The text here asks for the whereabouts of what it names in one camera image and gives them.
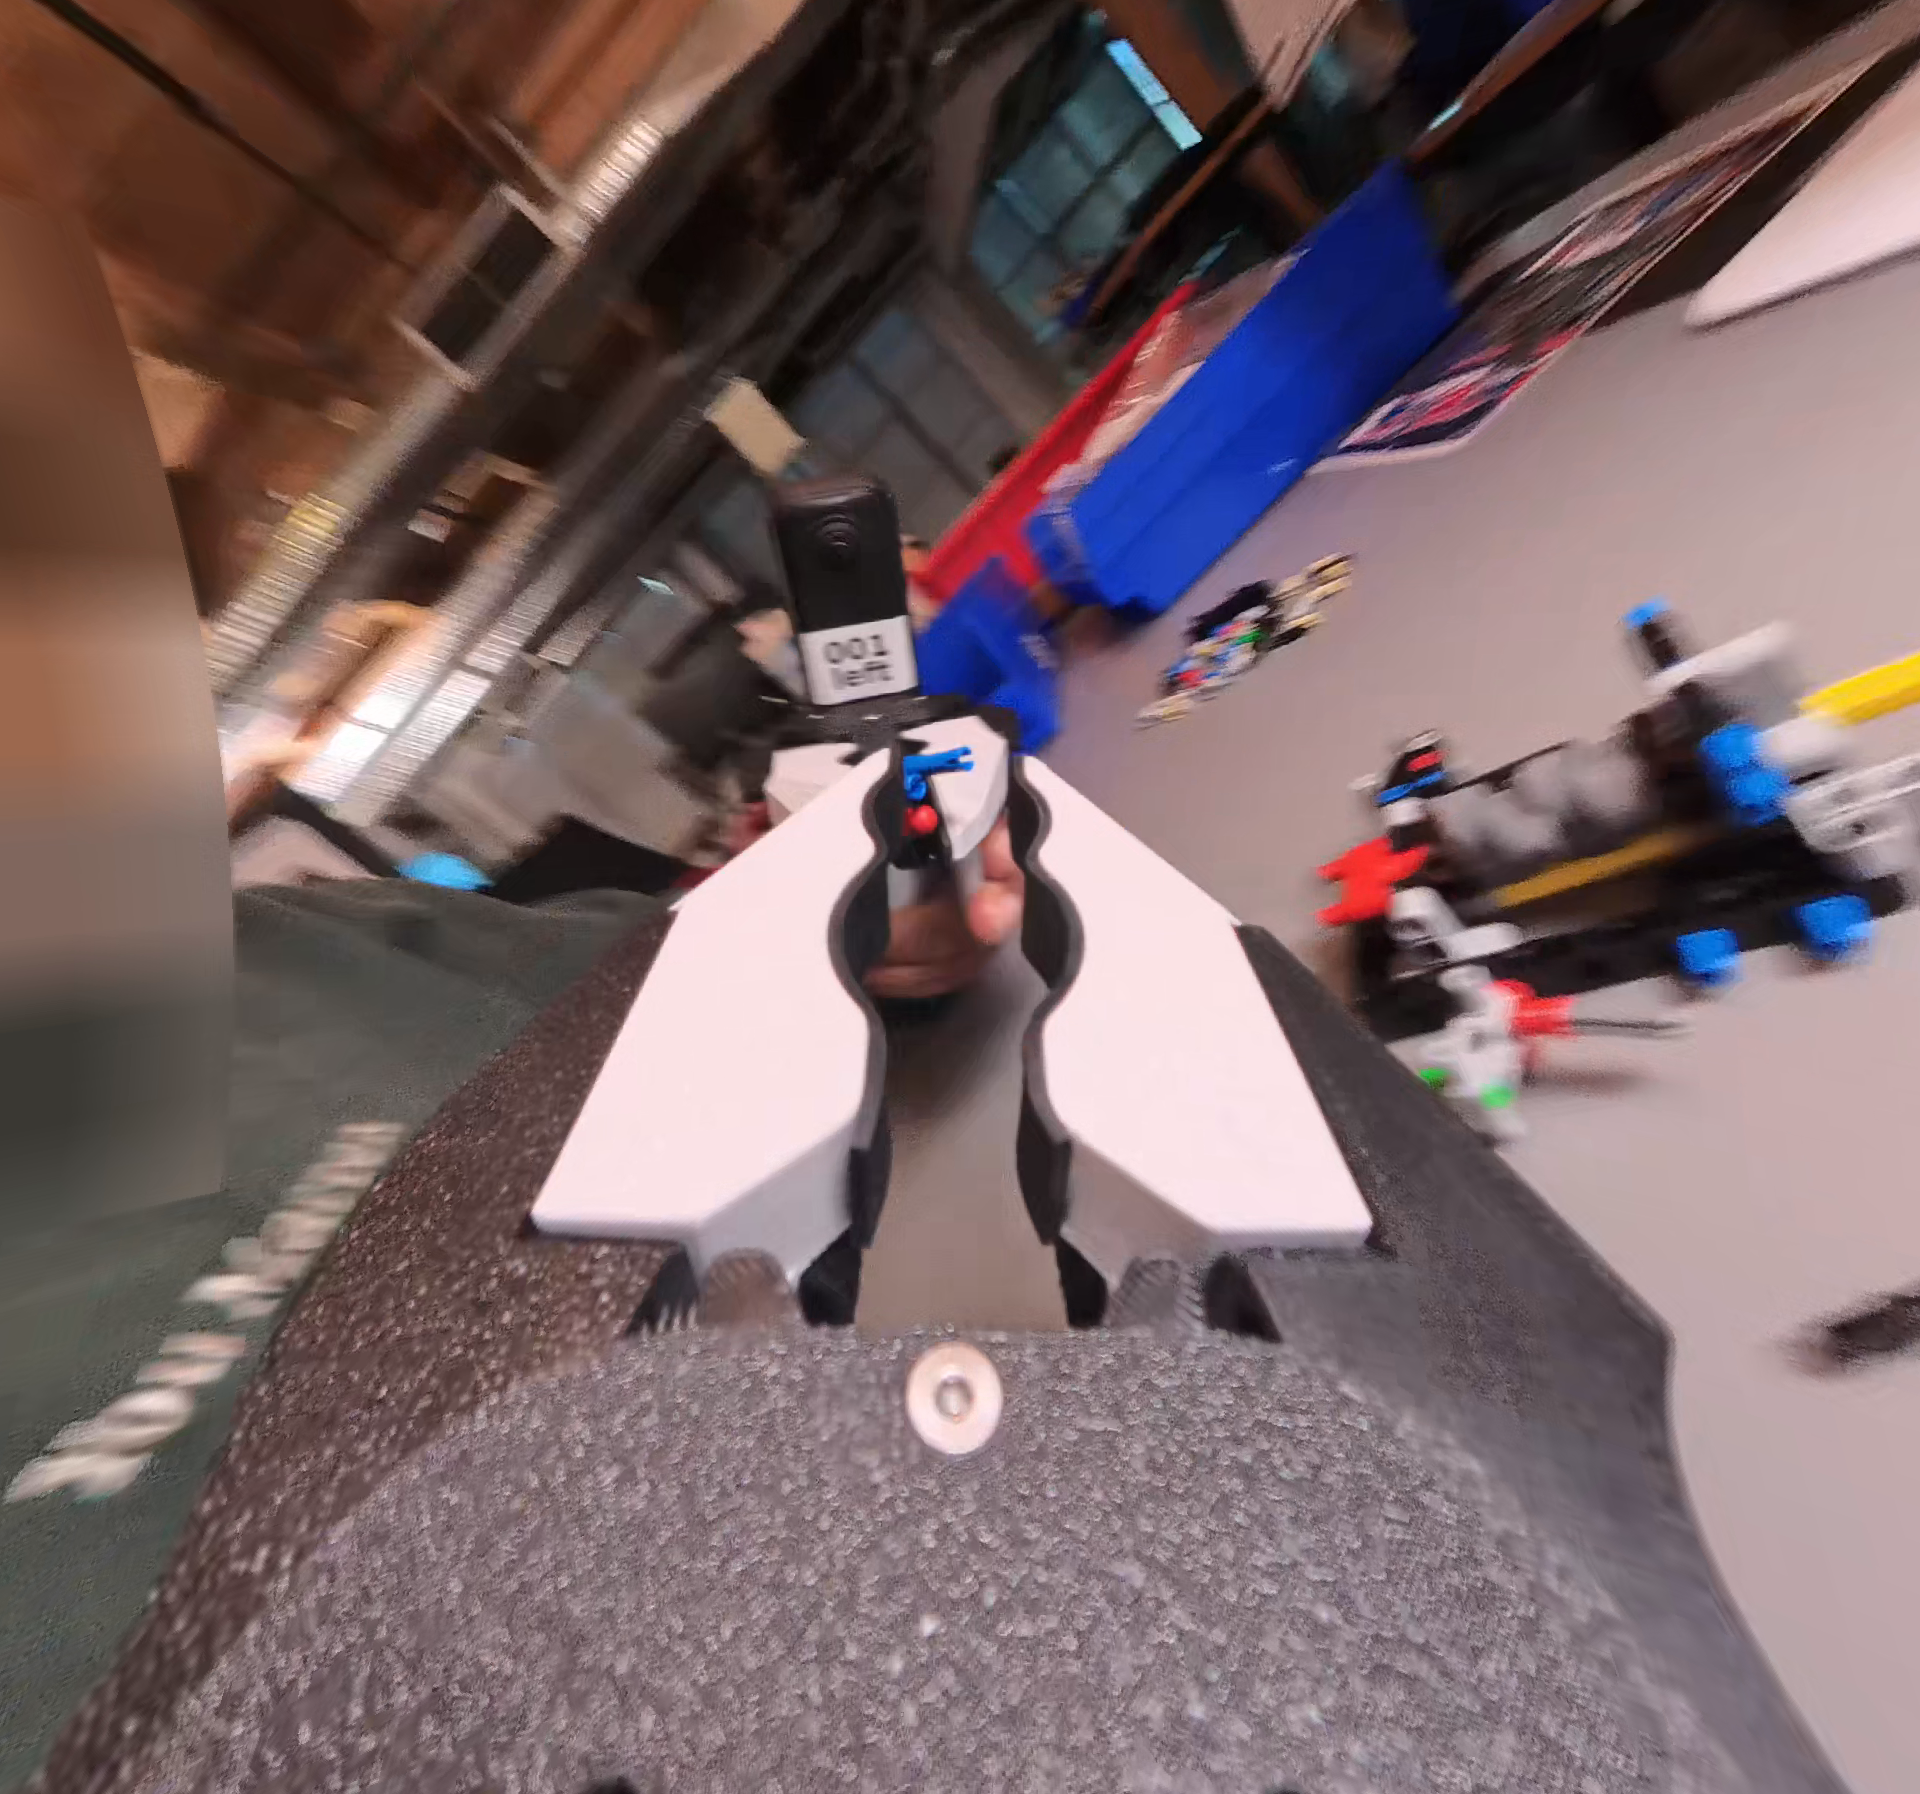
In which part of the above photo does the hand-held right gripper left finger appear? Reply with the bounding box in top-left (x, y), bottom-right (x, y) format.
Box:
top-left (530, 745), bottom-right (906, 1289)

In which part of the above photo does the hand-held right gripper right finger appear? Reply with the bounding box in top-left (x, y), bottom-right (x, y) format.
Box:
top-left (1017, 758), bottom-right (1378, 1265)

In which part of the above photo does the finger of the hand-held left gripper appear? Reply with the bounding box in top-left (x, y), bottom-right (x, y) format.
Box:
top-left (762, 745), bottom-right (888, 828)
top-left (894, 737), bottom-right (1025, 925)

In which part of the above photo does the small lego piece with red pin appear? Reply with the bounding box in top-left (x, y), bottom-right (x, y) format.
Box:
top-left (894, 741), bottom-right (982, 871)

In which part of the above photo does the pile of loose lego pieces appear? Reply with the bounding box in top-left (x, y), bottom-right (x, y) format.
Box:
top-left (1135, 554), bottom-right (1360, 728)

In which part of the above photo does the partly built lego vehicle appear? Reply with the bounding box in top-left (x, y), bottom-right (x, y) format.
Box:
top-left (1314, 596), bottom-right (1920, 1143)

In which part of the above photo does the black lego beam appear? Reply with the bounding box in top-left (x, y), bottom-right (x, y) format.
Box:
top-left (1785, 1285), bottom-right (1920, 1377)

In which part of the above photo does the lego instruction booklet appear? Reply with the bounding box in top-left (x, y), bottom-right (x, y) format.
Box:
top-left (1329, 115), bottom-right (1824, 457)

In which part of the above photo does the person's left hand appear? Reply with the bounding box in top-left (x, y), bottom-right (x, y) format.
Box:
top-left (859, 848), bottom-right (1041, 1005)

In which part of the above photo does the red box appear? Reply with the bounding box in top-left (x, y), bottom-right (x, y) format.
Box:
top-left (919, 283), bottom-right (1202, 611)

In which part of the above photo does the blue box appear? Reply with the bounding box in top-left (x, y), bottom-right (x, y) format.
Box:
top-left (913, 156), bottom-right (1465, 752)

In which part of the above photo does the person's green sweatshirt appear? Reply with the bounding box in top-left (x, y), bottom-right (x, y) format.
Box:
top-left (0, 875), bottom-right (680, 1789)

